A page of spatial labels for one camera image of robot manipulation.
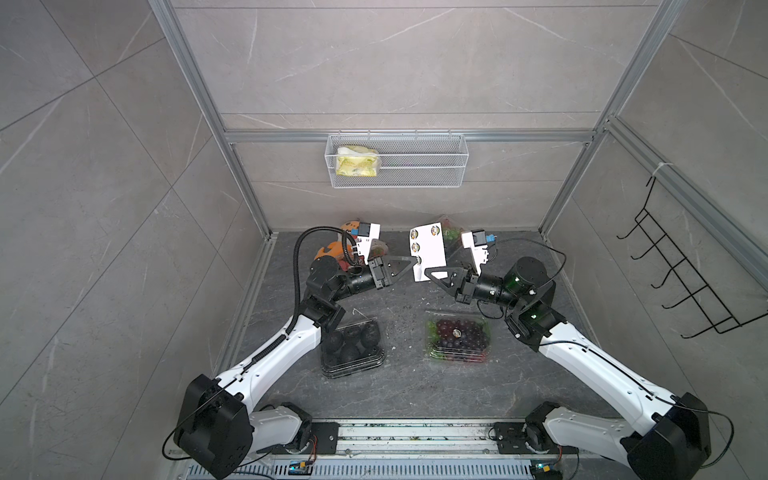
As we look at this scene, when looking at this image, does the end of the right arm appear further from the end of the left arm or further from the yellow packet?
the yellow packet

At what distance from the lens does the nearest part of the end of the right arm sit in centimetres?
57

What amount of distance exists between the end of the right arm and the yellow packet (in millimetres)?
404

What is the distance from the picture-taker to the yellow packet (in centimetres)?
87
